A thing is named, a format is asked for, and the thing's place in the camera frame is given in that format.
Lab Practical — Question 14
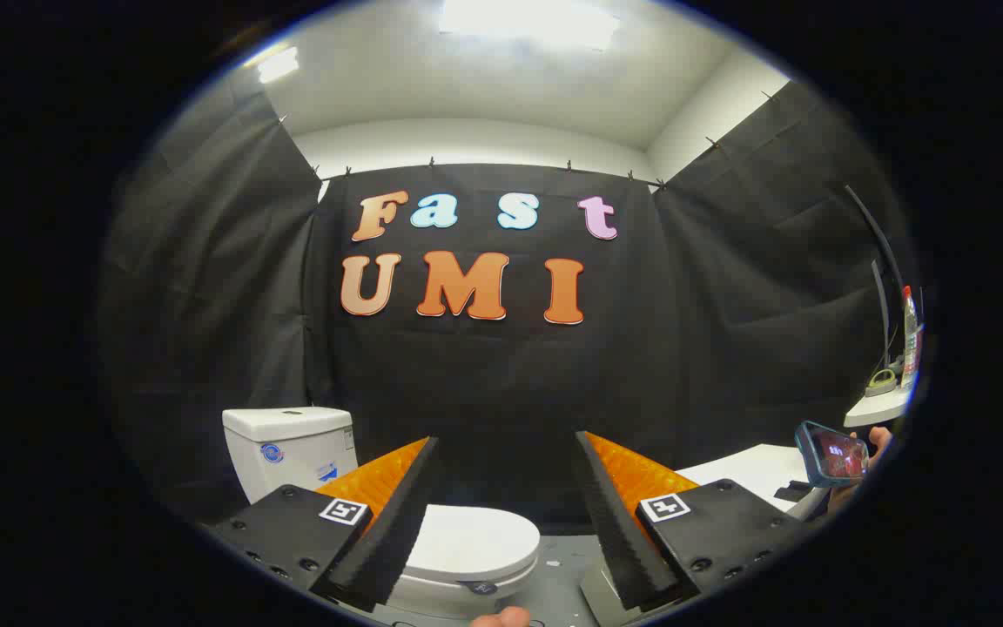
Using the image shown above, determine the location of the white drawer cabinet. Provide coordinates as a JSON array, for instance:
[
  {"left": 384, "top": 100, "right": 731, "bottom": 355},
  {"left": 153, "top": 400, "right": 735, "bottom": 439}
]
[{"left": 580, "top": 444, "right": 829, "bottom": 624}]

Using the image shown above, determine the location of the clear bottle with red cap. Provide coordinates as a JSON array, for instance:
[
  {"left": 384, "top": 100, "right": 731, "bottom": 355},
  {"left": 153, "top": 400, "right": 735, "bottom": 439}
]
[{"left": 900, "top": 286, "right": 925, "bottom": 388}]

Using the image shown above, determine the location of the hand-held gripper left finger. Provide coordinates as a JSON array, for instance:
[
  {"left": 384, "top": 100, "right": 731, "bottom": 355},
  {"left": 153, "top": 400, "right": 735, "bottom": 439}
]
[{"left": 205, "top": 435, "right": 441, "bottom": 613}]

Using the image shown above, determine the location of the white toilet tank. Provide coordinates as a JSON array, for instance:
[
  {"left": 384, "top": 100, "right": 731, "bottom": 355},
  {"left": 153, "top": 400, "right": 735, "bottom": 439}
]
[{"left": 222, "top": 407, "right": 360, "bottom": 504}]

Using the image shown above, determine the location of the dark computer monitor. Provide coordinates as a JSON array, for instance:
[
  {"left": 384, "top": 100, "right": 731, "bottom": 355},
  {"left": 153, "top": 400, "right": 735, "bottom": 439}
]
[{"left": 870, "top": 260, "right": 896, "bottom": 371}]

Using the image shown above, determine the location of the ceiling light panel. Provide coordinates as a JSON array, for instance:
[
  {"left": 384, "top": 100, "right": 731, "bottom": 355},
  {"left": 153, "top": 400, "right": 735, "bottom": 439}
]
[
  {"left": 256, "top": 45, "right": 300, "bottom": 84},
  {"left": 439, "top": 0, "right": 620, "bottom": 49}
]

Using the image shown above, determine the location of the smartphone in blue case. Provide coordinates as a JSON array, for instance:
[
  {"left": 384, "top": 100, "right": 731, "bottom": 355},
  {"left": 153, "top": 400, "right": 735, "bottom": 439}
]
[{"left": 795, "top": 421, "right": 870, "bottom": 488}]

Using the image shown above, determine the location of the white toilet lid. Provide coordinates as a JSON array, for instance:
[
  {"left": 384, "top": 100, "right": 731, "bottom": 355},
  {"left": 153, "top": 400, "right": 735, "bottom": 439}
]
[{"left": 403, "top": 503, "right": 542, "bottom": 584}]

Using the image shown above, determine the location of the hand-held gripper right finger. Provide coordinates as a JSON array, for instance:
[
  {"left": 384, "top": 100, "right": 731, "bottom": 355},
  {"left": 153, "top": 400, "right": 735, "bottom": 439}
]
[{"left": 574, "top": 430, "right": 811, "bottom": 610}]

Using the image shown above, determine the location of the black backdrop cloth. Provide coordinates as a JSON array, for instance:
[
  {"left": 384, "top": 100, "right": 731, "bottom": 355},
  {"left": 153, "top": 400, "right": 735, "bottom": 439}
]
[{"left": 99, "top": 74, "right": 916, "bottom": 532}]

